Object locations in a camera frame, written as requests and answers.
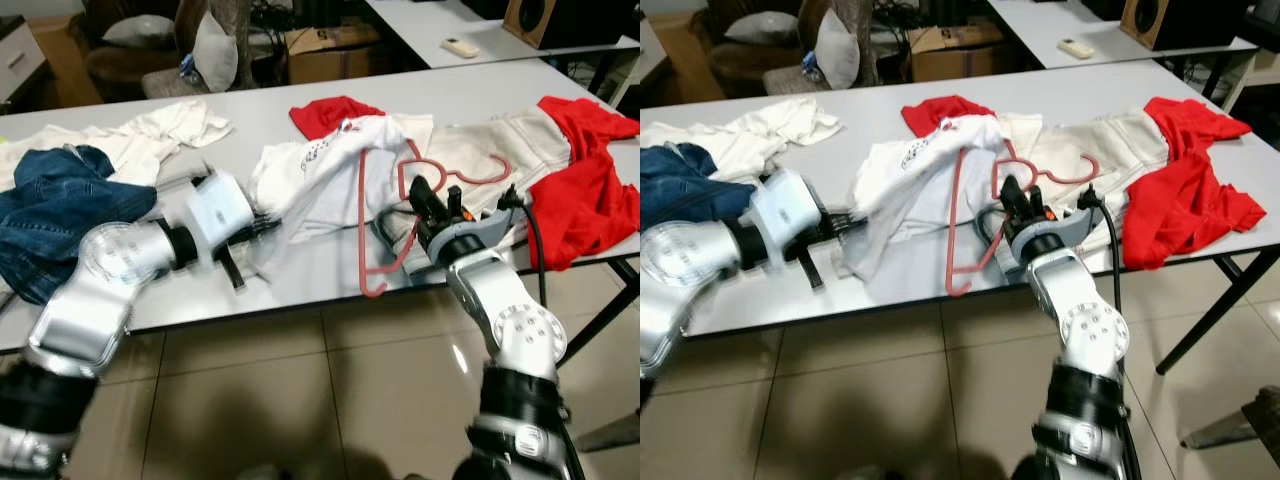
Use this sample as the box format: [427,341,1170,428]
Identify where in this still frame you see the black table leg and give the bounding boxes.
[1155,252,1280,376]
[560,258,641,366]

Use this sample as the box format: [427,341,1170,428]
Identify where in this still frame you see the printed cardboard box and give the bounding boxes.
[908,25,1001,83]
[285,25,386,86]

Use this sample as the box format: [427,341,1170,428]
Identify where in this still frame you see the grey seat cushion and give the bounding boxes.
[103,14,178,48]
[723,12,801,46]

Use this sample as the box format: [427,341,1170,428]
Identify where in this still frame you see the cream white cloth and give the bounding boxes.
[128,100,234,151]
[730,97,843,149]

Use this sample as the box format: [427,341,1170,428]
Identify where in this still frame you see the red plastic clothes hanger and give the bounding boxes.
[945,138,1103,298]
[357,140,514,299]

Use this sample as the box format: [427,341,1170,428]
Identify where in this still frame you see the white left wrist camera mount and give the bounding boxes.
[752,168,823,263]
[183,170,257,266]

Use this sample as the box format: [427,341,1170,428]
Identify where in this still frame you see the red shirt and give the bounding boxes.
[900,95,997,139]
[525,95,641,273]
[289,96,387,141]
[1120,96,1269,271]

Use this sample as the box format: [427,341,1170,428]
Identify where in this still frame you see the brown wooden speaker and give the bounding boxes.
[502,0,613,51]
[1120,0,1251,51]

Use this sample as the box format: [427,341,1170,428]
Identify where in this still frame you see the white drawer unit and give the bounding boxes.
[0,18,47,103]

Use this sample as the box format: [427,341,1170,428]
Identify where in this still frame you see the white shirt with colourful badges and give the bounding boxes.
[248,113,437,279]
[838,113,1021,286]

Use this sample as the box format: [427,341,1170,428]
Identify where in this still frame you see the blue denim jeans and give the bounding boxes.
[640,145,723,233]
[0,145,159,306]

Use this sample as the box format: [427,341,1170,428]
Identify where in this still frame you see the brown cardboard box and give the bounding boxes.
[645,10,713,101]
[28,15,103,108]

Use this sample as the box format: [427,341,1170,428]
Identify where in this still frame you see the white pillow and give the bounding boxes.
[192,10,240,94]
[815,10,861,91]

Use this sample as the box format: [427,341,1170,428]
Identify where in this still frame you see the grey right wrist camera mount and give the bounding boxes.
[1045,205,1103,253]
[455,205,523,249]

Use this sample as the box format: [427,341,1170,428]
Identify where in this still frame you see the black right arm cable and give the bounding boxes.
[1078,185,1126,316]
[497,185,549,311]

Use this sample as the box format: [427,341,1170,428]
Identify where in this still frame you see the white pants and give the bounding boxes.
[415,105,579,251]
[1010,105,1181,246]

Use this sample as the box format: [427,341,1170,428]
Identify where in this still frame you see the white rectangular table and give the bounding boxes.
[365,0,641,71]
[985,0,1261,71]

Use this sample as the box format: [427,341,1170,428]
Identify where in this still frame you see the dark wicker armchair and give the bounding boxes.
[85,0,251,101]
[705,0,876,96]

